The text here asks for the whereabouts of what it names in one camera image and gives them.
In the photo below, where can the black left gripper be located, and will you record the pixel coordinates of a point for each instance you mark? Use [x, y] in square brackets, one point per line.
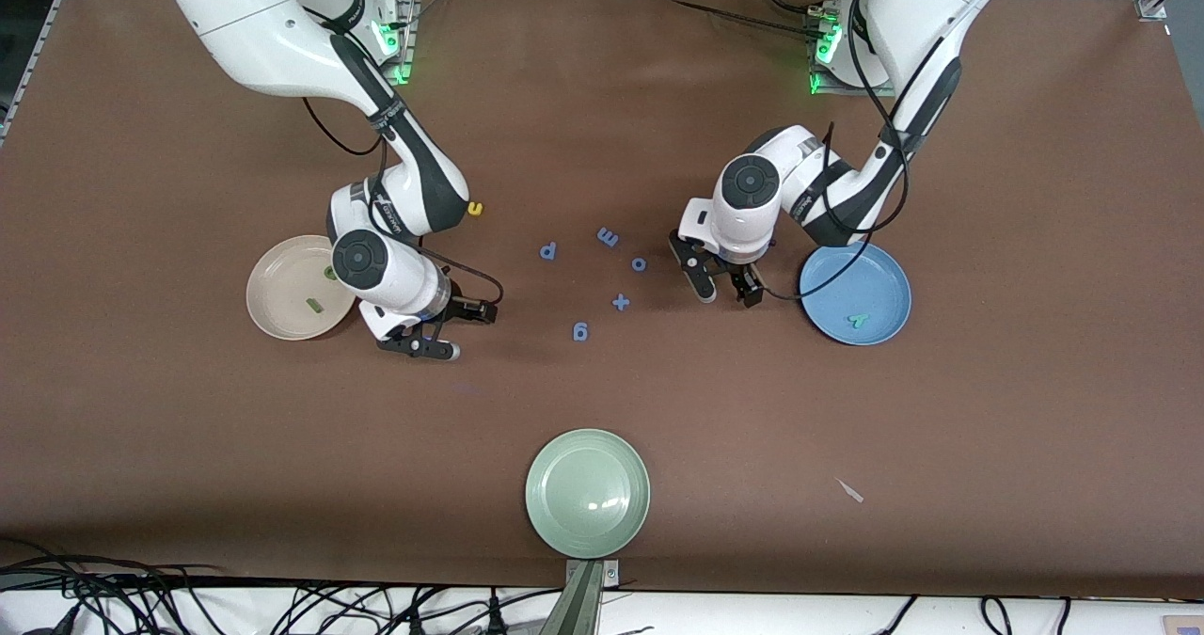
[744, 278]

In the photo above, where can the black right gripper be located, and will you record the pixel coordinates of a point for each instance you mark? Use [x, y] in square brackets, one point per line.
[461, 309]

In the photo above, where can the teal foam letter y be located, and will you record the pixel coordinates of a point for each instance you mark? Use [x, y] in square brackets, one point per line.
[857, 320]

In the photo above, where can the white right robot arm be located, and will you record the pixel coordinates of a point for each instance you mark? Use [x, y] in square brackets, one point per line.
[263, 33]

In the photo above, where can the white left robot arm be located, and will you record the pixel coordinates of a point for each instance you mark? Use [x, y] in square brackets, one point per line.
[922, 14]

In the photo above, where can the blue foam letter p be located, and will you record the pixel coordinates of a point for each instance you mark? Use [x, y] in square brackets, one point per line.
[548, 251]

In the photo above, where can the blue plate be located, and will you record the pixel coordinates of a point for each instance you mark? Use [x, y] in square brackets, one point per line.
[875, 287]

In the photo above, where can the blue foam letter m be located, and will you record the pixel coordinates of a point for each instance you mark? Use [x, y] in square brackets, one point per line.
[608, 236]

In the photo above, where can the beige brown plate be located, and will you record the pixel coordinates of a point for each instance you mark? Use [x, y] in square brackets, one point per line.
[282, 287]

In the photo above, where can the pale green plate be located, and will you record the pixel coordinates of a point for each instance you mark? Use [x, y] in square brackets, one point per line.
[588, 494]

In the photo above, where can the white paper scrap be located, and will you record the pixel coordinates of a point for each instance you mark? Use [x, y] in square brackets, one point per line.
[849, 491]

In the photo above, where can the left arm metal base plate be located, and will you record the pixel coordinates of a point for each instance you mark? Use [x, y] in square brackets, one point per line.
[828, 89]

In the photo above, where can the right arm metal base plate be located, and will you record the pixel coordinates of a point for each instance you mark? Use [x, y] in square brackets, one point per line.
[411, 23]

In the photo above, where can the metal camera stand bracket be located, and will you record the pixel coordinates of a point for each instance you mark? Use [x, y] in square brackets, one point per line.
[585, 607]

